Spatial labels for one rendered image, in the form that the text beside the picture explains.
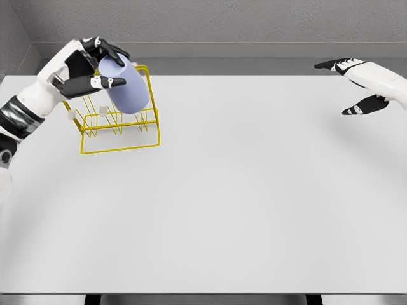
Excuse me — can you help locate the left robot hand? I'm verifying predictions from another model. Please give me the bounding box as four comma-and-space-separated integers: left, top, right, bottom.
35, 36, 130, 98

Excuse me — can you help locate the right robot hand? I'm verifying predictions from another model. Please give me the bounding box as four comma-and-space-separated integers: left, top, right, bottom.
314, 57, 407, 116

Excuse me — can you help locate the lavender cup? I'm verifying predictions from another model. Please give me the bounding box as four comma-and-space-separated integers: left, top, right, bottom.
97, 53, 150, 115

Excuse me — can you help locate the yellow wire cup holder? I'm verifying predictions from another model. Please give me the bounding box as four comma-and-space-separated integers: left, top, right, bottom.
62, 64, 161, 156

